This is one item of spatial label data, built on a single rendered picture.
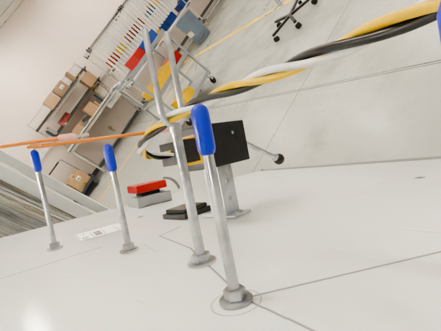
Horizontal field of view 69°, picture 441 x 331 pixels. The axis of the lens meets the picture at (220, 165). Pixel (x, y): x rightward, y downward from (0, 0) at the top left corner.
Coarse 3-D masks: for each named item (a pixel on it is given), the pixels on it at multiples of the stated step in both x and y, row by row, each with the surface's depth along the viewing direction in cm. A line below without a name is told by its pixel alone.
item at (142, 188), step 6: (156, 180) 54; (162, 180) 51; (132, 186) 51; (138, 186) 49; (144, 186) 49; (150, 186) 50; (156, 186) 50; (162, 186) 51; (132, 192) 51; (138, 192) 49; (144, 192) 50; (150, 192) 51; (156, 192) 51
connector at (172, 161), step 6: (192, 138) 28; (162, 144) 29; (168, 144) 28; (186, 144) 27; (192, 144) 28; (162, 150) 29; (168, 150) 28; (174, 150) 28; (186, 150) 27; (192, 150) 28; (174, 156) 28; (186, 156) 27; (192, 156) 28; (198, 156) 28; (168, 162) 28; (174, 162) 28
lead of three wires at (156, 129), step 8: (160, 120) 20; (152, 128) 20; (160, 128) 20; (144, 136) 21; (152, 136) 20; (144, 144) 22; (144, 152) 23; (152, 152) 26; (160, 152) 27; (168, 152) 27
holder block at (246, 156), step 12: (240, 120) 32; (192, 132) 29; (216, 132) 29; (228, 132) 31; (240, 132) 32; (216, 144) 29; (228, 144) 30; (240, 144) 32; (216, 156) 29; (228, 156) 30; (240, 156) 31; (192, 168) 30; (204, 168) 29
